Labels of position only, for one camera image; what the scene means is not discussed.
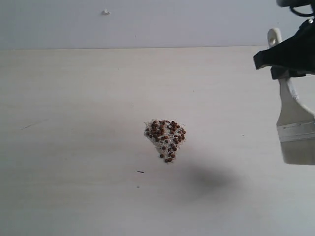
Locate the brown beads and crumbs pile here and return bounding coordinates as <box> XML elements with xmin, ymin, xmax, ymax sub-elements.
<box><xmin>144</xmin><ymin>119</ymin><xmax>187</xmax><ymax>163</ymax></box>

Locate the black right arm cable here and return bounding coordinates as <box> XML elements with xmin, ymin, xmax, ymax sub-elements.
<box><xmin>276</xmin><ymin>0</ymin><xmax>315</xmax><ymax>17</ymax></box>

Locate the small white wall fixture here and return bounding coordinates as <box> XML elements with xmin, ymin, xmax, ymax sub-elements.
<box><xmin>101</xmin><ymin>9</ymin><xmax>111</xmax><ymax>16</ymax></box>

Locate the wooden paint brush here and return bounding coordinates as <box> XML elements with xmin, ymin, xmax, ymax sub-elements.
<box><xmin>266</xmin><ymin>27</ymin><xmax>315</xmax><ymax>166</ymax></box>

